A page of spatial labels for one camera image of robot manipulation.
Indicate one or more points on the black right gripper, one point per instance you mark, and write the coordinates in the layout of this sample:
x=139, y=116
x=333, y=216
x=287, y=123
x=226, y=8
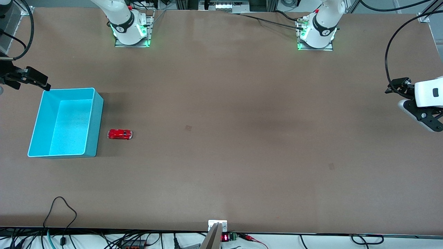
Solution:
x=10, y=75

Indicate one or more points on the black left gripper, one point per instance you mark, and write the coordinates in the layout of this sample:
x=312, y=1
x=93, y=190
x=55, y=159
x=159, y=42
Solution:
x=405, y=88

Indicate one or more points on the red beetle toy car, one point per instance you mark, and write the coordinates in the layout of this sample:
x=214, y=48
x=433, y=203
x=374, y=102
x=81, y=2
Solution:
x=120, y=134

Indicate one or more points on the blue plastic box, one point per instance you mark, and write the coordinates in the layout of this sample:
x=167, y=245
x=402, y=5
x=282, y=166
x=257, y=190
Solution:
x=69, y=124

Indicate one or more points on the black box with orange connectors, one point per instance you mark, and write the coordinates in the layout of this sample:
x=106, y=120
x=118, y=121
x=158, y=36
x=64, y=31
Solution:
x=133, y=246

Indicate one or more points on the red clip lead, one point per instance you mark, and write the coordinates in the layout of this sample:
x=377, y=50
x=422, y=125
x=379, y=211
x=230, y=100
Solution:
x=246, y=237

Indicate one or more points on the green terminal block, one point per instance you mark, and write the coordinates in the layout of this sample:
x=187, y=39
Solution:
x=233, y=236

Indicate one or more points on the black power plug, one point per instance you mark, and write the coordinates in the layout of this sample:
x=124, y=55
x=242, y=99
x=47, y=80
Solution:
x=175, y=242

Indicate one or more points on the red LED display module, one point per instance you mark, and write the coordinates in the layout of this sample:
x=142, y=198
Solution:
x=225, y=237

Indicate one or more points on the aluminium corner bracket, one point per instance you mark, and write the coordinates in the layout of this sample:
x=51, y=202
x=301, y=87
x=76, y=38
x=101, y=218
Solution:
x=423, y=17
x=27, y=11

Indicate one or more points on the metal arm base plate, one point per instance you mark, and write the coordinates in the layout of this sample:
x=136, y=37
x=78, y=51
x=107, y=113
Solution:
x=133, y=45
x=316, y=49

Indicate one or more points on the aluminium frame structure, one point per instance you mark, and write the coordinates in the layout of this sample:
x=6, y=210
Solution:
x=271, y=4

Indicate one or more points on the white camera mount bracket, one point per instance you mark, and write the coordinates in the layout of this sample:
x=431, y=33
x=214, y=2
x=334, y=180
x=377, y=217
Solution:
x=213, y=224

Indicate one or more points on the grey camera pole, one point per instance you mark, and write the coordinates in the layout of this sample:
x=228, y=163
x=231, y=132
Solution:
x=211, y=240

